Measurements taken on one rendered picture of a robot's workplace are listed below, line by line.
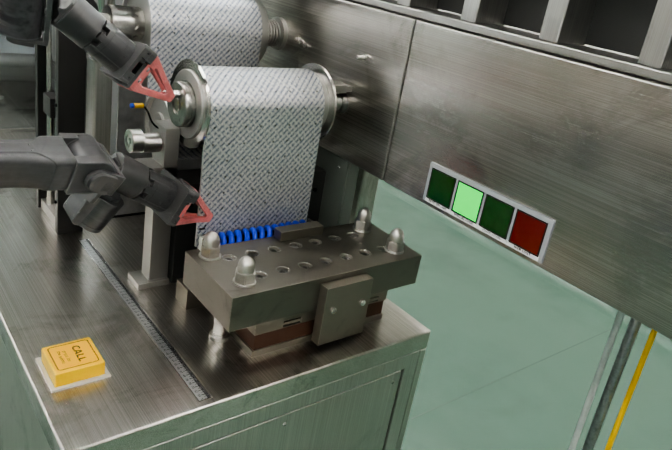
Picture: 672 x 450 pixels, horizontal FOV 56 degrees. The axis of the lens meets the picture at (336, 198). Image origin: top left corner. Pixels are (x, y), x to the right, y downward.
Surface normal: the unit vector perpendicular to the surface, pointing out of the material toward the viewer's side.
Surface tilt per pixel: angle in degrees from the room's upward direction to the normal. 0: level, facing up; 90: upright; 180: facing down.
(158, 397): 0
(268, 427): 90
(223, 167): 90
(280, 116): 90
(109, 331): 0
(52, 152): 22
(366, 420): 90
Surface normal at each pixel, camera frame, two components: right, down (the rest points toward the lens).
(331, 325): 0.60, 0.38
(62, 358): 0.16, -0.92
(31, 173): 0.52, 0.63
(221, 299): -0.78, 0.11
